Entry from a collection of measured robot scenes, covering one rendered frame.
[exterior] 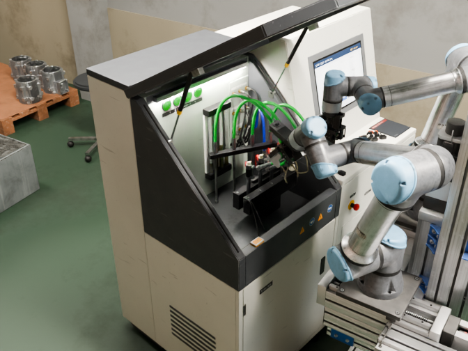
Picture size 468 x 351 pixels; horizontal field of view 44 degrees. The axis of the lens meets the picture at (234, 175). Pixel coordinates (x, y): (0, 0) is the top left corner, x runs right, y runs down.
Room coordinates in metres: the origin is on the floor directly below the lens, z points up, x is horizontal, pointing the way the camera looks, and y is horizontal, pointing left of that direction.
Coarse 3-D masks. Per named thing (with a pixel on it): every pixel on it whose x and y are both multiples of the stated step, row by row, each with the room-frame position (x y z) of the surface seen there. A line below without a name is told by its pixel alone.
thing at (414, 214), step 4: (420, 200) 1.84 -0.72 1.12; (416, 204) 1.84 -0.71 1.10; (420, 204) 1.83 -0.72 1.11; (412, 208) 1.87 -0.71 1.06; (416, 208) 1.84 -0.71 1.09; (420, 208) 1.83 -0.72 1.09; (408, 212) 1.86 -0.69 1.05; (412, 212) 1.84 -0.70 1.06; (416, 212) 1.83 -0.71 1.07; (412, 216) 1.84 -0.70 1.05; (416, 216) 1.82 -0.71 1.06; (416, 220) 1.82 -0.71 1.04
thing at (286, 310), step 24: (312, 240) 2.05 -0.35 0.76; (288, 264) 1.92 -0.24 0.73; (312, 264) 2.06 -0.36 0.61; (264, 288) 1.80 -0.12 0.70; (288, 288) 1.93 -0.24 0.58; (312, 288) 2.08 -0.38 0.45; (264, 312) 1.81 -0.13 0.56; (288, 312) 1.94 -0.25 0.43; (312, 312) 2.09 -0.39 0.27; (264, 336) 1.81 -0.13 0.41; (288, 336) 1.95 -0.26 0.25
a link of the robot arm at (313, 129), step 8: (304, 120) 1.65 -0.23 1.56; (312, 120) 1.62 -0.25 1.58; (320, 120) 1.63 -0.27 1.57; (296, 128) 1.68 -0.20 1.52; (304, 128) 1.61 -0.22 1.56; (312, 128) 1.60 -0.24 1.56; (320, 128) 1.61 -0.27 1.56; (296, 136) 1.65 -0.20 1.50; (304, 136) 1.61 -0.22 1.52; (312, 136) 1.59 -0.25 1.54; (320, 136) 1.59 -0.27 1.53; (304, 144) 1.61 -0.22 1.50
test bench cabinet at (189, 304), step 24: (168, 264) 1.98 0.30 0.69; (192, 264) 1.87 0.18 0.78; (168, 288) 1.99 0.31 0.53; (192, 288) 1.87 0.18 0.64; (216, 288) 1.77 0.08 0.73; (168, 312) 2.00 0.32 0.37; (192, 312) 1.88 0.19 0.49; (216, 312) 1.78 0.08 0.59; (240, 312) 1.70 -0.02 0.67; (168, 336) 2.01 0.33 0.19; (192, 336) 1.88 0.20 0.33; (216, 336) 1.78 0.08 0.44; (240, 336) 1.70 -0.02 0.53; (312, 336) 2.11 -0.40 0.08
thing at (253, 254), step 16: (304, 208) 2.03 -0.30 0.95; (320, 208) 2.08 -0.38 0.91; (288, 224) 1.92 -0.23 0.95; (320, 224) 2.09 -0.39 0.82; (272, 240) 1.84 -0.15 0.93; (288, 240) 1.92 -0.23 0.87; (304, 240) 2.00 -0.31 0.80; (256, 256) 1.76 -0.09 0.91; (272, 256) 1.84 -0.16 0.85; (256, 272) 1.77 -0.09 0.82
